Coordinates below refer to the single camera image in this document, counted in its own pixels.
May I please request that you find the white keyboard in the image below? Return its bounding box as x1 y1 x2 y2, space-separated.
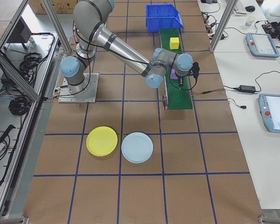
234 0 247 15

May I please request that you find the black cable with plug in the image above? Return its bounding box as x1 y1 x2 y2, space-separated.
226 97 247 110

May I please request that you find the black power adapter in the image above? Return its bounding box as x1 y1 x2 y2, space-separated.
238 84 257 93

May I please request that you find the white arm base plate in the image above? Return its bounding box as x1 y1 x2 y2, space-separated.
57 72 100 104

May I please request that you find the yellow plate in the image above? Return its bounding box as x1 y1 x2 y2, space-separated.
86 126 119 157

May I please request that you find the red wire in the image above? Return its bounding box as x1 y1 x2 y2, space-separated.
190 88 225 96

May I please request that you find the black handle tool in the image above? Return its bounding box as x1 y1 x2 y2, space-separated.
0 124 16 145

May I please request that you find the aluminium V-shaped frame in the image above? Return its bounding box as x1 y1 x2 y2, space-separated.
0 0 61 221

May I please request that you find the blue plastic bin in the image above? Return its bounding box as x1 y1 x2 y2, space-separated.
145 4 185 34

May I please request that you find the green conveyor belt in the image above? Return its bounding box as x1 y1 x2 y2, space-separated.
158 27 194 111

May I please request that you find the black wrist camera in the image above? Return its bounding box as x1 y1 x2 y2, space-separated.
192 62 201 80

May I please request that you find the grey connector block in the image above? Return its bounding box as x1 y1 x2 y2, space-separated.
205 21 218 33

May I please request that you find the yellow foam block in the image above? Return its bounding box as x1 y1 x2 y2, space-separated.
169 37 181 50

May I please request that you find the aluminium gantry post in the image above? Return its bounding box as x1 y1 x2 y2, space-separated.
40 0 72 55
209 0 239 54

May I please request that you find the grey blue teach pendant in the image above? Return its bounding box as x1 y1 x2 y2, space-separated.
245 32 280 58
257 93 280 134

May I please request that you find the black cable coil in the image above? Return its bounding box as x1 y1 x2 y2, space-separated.
8 95 31 117
19 52 47 77

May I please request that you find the black box monitor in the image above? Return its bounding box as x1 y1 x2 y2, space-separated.
7 16 33 50

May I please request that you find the brown cardboard box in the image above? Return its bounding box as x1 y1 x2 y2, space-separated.
29 0 76 15

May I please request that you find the light blue plate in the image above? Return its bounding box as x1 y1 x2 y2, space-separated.
120 132 154 164

